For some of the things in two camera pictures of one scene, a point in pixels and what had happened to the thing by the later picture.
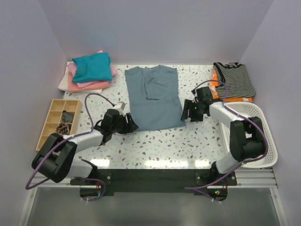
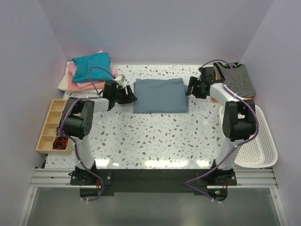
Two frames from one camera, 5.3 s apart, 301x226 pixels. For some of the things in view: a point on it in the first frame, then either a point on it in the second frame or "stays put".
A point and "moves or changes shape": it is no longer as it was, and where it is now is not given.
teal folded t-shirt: x=96 y=67 stays put
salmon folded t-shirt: x=73 y=86 stays put
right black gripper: x=189 y=110 to x=195 y=87
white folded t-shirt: x=64 y=84 stays put
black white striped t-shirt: x=235 y=76 stays put
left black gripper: x=127 y=122 to x=124 y=95
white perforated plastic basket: x=254 y=110 stays put
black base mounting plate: x=157 y=181 stays put
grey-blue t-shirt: x=153 y=97 moves or changes shape
